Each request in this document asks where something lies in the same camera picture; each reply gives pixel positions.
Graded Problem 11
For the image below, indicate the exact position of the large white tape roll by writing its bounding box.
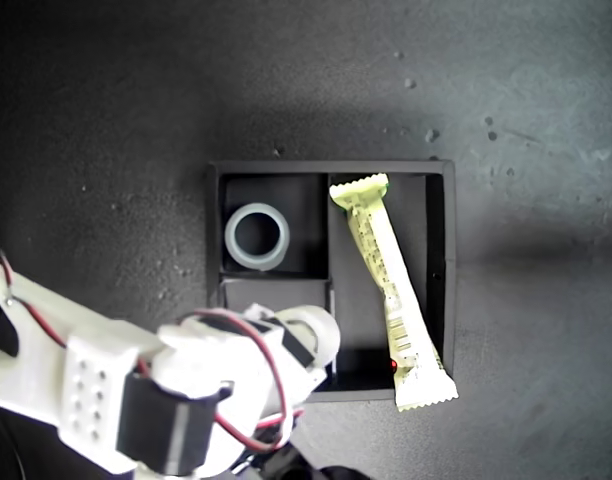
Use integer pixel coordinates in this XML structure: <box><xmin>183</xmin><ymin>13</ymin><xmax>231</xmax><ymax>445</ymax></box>
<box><xmin>223</xmin><ymin>201</ymin><xmax>291</xmax><ymax>273</ymax></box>

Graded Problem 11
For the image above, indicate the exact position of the snack bar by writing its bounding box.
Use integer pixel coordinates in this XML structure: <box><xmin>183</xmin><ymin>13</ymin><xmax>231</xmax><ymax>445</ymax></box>
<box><xmin>327</xmin><ymin>172</ymin><xmax>460</xmax><ymax>414</ymax></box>

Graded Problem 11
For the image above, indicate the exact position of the black tray with wells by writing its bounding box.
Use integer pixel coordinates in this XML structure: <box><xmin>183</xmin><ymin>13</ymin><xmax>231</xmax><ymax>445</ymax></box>
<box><xmin>205</xmin><ymin>159</ymin><xmax>457</xmax><ymax>404</ymax></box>

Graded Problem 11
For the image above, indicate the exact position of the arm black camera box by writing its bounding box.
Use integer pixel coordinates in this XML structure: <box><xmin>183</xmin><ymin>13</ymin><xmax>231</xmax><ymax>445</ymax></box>
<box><xmin>259</xmin><ymin>443</ymin><xmax>373</xmax><ymax>480</ymax></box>

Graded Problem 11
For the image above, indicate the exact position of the arm red servo wire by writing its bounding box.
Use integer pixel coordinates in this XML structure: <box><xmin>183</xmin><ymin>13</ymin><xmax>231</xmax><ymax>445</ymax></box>
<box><xmin>0</xmin><ymin>241</ymin><xmax>70</xmax><ymax>350</ymax></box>

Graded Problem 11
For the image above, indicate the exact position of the thin black cable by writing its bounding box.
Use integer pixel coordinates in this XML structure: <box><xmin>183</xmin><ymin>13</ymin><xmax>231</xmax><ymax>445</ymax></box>
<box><xmin>0</xmin><ymin>397</ymin><xmax>28</xmax><ymax>480</ymax></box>

